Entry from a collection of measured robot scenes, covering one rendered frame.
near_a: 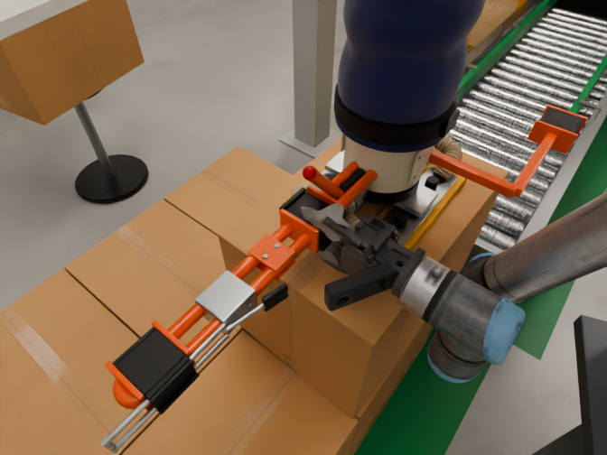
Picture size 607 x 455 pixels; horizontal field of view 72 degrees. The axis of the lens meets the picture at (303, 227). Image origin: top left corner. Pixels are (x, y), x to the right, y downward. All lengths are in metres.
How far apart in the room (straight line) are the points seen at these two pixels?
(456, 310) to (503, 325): 0.06
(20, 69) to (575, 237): 1.82
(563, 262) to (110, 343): 1.11
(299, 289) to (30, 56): 1.48
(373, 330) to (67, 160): 2.44
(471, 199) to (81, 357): 1.09
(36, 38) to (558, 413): 2.40
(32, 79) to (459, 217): 1.63
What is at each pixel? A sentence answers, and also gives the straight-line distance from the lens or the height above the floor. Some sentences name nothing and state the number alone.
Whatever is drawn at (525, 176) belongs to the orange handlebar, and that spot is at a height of 1.09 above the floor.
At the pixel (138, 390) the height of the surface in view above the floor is 1.10.
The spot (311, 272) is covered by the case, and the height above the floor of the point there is 0.95.
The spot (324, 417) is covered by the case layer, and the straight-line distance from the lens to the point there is 1.14.
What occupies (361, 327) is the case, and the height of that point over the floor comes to 0.95.
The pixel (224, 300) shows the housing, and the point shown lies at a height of 1.10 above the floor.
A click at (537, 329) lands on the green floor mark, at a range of 2.10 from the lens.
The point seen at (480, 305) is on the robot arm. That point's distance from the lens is 0.65.
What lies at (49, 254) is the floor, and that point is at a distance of 2.41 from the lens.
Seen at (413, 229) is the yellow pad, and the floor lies 0.98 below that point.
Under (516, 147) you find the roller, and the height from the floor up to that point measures 0.54.
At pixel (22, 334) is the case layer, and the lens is 1.46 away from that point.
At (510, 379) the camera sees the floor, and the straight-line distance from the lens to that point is 1.94.
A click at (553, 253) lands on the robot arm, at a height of 1.17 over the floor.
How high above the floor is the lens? 1.64
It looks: 49 degrees down
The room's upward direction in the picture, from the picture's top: straight up
